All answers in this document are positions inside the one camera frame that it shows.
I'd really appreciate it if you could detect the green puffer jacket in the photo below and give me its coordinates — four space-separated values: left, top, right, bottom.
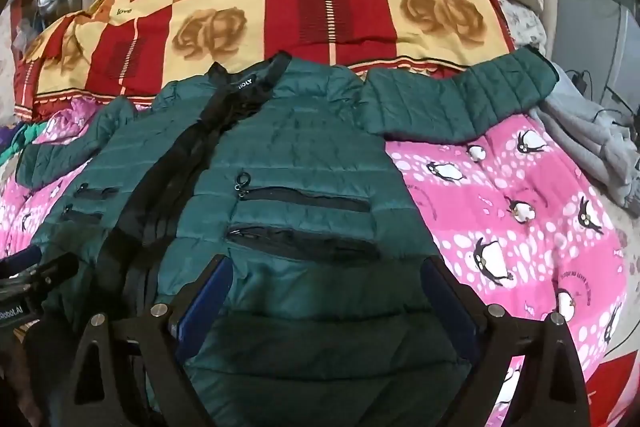
15 48 558 426

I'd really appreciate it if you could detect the pink penguin bedsheet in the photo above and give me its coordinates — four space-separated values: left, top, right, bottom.
0 98 629 427

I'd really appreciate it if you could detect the green purple cloth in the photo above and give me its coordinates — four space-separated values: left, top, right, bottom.
0 121 48 162

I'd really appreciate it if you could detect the grey sweatshirt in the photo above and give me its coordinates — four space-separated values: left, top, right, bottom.
529 66 639 216

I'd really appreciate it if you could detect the red rose patterned blanket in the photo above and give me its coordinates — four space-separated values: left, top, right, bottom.
13 0 513 121

